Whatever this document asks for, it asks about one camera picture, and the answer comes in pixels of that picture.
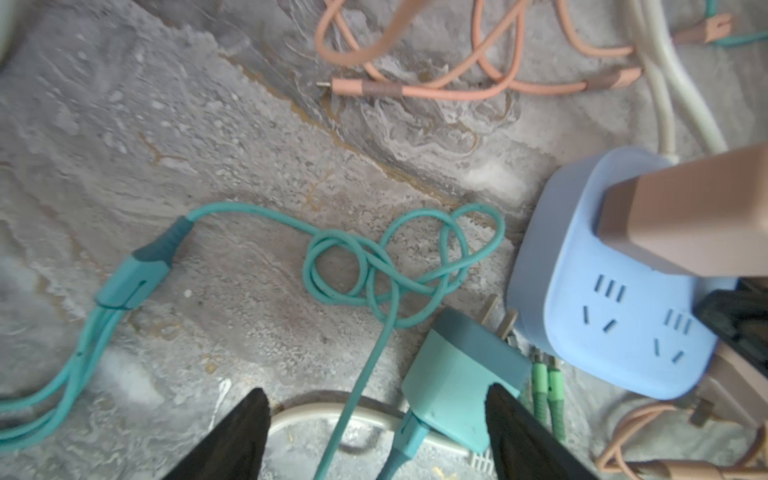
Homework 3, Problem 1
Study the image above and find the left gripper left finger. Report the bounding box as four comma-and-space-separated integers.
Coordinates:
164, 388, 271, 480

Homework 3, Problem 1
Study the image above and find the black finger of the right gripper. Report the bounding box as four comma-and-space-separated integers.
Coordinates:
693, 278, 767, 376

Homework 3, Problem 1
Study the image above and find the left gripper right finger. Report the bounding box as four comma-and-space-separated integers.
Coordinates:
485, 384, 594, 480

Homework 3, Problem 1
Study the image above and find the pink charger plug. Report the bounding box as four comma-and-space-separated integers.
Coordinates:
597, 144, 767, 277
689, 341, 767, 428

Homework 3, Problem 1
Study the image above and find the teal green charger plug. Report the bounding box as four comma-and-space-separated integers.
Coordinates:
401, 307, 532, 454

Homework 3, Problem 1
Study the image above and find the blue power strip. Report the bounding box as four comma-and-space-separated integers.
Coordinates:
506, 147, 737, 400

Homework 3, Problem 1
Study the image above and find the light green cable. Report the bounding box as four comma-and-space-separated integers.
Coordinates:
527, 350, 568, 445

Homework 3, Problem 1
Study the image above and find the teal cable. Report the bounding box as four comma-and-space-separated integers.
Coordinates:
0, 202, 507, 480

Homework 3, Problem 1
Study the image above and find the white power cord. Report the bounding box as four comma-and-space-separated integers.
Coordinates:
620, 0, 730, 164

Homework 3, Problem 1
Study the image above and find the orange pink cable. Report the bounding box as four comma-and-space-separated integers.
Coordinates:
314, 0, 736, 103

